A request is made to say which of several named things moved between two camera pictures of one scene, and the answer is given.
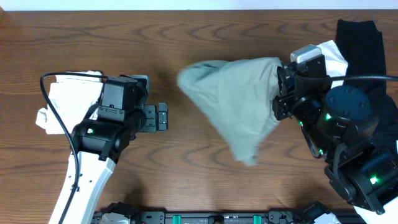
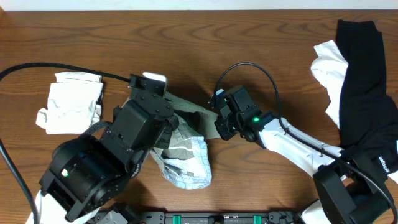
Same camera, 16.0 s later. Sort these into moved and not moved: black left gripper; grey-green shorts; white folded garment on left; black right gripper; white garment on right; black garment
Moved: black left gripper; grey-green shorts; black right gripper
Not moved: white folded garment on left; black garment; white garment on right
